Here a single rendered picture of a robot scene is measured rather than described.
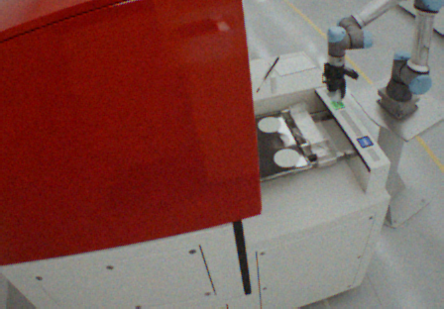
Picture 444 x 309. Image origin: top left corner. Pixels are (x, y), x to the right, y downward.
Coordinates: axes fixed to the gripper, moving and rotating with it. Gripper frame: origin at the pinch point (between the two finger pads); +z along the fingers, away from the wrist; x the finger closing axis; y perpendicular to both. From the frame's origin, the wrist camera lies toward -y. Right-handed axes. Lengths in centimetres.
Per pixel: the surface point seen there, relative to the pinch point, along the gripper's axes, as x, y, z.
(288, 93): -15.3, 18.3, 1.6
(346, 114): 6.8, -0.1, 2.2
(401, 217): 9, -52, 97
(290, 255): 46, 39, 31
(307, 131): 2.7, 16.6, 9.7
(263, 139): 3.1, 36.6, 7.6
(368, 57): -180, -132, 98
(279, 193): 26.6, 37.4, 15.6
